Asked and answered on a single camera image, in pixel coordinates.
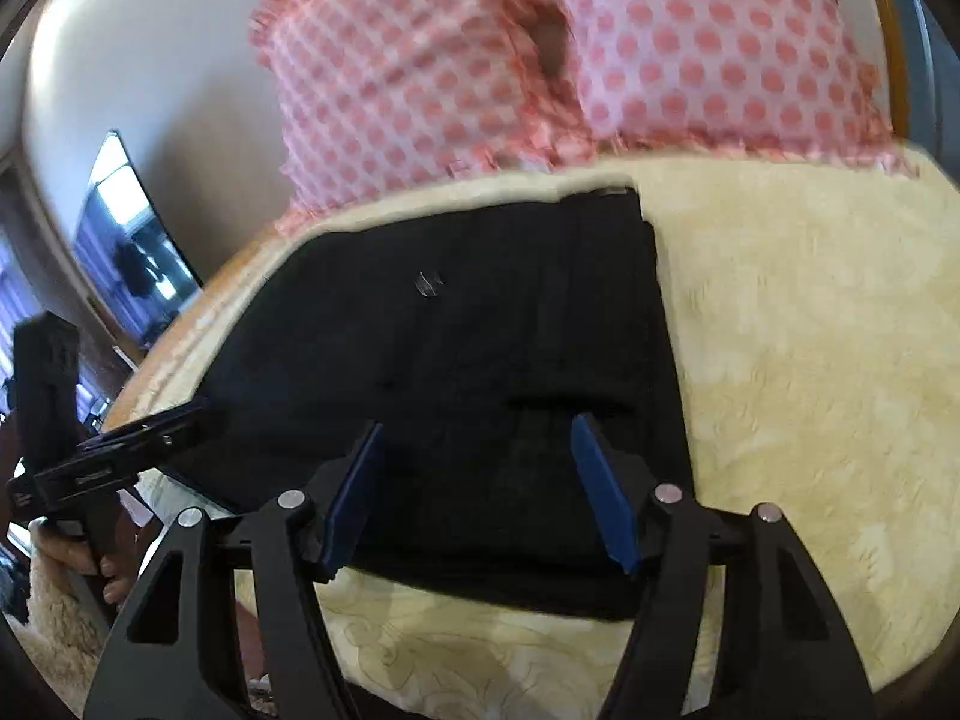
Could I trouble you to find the black pants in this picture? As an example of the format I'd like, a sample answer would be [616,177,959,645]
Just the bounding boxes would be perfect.
[167,187,693,621]

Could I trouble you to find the wooden door frame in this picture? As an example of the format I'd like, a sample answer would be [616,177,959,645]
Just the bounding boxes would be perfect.
[874,0,910,140]

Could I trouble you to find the polka dot pillow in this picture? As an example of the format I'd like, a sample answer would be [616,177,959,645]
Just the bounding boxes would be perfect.
[251,0,596,234]
[529,0,908,172]

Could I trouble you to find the black television screen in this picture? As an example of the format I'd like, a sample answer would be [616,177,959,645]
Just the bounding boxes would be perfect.
[73,130,202,351]

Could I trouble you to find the left polka dot pillow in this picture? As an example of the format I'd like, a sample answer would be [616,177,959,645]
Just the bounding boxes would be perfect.
[251,0,596,234]

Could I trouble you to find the right polka dot pillow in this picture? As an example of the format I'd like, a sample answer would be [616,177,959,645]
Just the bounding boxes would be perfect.
[529,0,908,172]

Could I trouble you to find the person's left hand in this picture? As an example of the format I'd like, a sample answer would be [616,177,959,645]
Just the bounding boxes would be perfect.
[29,489,158,610]

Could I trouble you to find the yellow patterned bed cover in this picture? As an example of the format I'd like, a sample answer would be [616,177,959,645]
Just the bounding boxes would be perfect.
[106,149,958,718]

